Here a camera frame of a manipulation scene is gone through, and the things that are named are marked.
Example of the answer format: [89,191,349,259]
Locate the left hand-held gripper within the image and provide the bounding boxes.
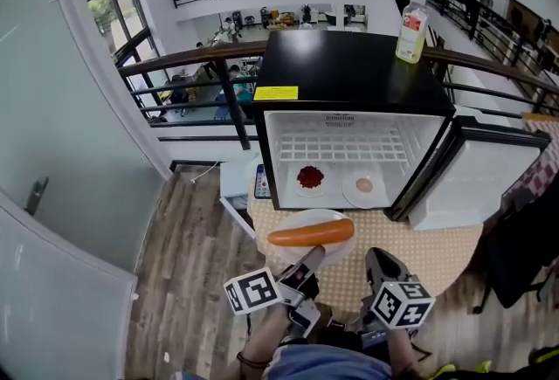
[223,244,328,339]

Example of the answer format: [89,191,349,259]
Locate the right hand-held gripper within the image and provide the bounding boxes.
[364,247,437,347]

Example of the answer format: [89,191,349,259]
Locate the white plate with sausage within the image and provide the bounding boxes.
[266,208,357,268]

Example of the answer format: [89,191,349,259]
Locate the white plate with red beans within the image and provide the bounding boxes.
[292,163,331,199]

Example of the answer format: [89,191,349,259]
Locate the white plate with egg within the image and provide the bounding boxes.
[342,173,389,210]

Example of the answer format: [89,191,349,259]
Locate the black mini fridge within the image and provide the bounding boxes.
[252,29,552,232]

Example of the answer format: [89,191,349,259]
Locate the person's right forearm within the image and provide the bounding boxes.
[386,327,428,380]

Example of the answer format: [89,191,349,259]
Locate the person's left forearm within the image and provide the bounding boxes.
[238,307,299,380]

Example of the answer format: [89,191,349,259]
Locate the orange sausage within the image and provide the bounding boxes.
[266,218,355,247]

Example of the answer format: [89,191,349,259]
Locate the beige dotted tablecloth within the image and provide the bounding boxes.
[246,176,486,319]

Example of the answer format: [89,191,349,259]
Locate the heap of red beans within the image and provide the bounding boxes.
[296,165,326,189]

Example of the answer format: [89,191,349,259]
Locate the smartphone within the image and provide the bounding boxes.
[254,163,269,200]

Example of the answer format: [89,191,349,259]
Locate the person's blue shorts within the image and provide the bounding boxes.
[265,344,393,380]

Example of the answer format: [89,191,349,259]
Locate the white side cabinet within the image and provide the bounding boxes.
[218,159,259,240]

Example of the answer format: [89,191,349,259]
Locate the neon yellow shoe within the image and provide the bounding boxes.
[431,359,493,380]
[527,344,559,380]

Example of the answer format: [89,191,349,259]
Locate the black chair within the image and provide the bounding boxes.
[473,180,559,314]

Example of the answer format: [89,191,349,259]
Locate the checked cloth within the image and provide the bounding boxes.
[500,118,559,214]

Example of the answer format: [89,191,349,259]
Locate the clear bottle with yellow liquid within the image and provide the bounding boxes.
[395,0,431,64]

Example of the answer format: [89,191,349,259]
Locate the black walkway railing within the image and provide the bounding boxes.
[413,0,559,80]

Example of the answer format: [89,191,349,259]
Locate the frosted glass door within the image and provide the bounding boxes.
[0,0,176,274]

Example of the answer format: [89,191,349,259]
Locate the brown cord bracelet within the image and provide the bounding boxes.
[236,350,273,370]

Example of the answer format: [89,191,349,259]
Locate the white wire fridge shelf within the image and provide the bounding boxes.
[278,123,410,164]

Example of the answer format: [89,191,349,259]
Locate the white cable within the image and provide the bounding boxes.
[189,159,222,186]

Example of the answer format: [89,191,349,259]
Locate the black railing with wooden rail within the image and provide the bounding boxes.
[116,38,559,152]

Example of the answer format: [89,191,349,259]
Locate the black door handle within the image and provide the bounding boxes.
[24,176,51,216]

